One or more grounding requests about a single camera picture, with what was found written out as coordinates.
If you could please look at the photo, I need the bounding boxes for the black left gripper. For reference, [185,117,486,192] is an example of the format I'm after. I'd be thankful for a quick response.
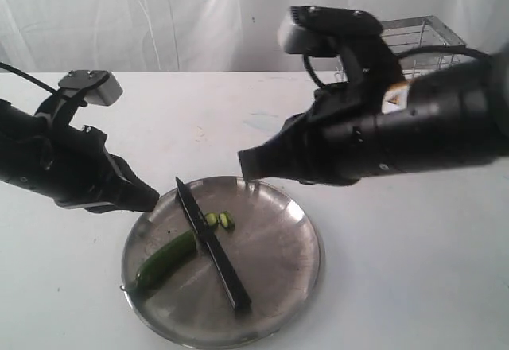
[23,125,160,212]

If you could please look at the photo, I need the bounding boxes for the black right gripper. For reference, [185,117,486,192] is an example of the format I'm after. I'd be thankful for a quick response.
[238,84,398,186]

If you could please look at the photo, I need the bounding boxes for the green cucumber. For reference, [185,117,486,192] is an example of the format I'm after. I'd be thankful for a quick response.
[120,230,197,294]

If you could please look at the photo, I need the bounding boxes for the black handled kitchen knife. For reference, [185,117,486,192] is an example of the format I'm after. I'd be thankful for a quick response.
[175,177,251,312]

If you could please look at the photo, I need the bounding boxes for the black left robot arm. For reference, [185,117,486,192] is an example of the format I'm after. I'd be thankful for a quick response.
[1,100,160,214]

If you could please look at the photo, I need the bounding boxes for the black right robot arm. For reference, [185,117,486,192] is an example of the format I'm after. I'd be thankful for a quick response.
[238,49,508,186]

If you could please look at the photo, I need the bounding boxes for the round stainless steel plate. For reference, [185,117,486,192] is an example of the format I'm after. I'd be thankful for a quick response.
[121,176,322,349]

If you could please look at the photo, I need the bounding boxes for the white backdrop curtain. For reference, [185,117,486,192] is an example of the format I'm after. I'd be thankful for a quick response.
[1,0,508,72]

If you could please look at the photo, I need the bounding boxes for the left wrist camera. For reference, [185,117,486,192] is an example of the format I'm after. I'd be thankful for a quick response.
[34,69,123,129]

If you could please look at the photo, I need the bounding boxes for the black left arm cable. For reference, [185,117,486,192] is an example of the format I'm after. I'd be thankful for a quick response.
[0,62,56,95]

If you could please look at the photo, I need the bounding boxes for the wire metal utensil basket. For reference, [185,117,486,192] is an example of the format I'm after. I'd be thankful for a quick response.
[336,15,467,83]

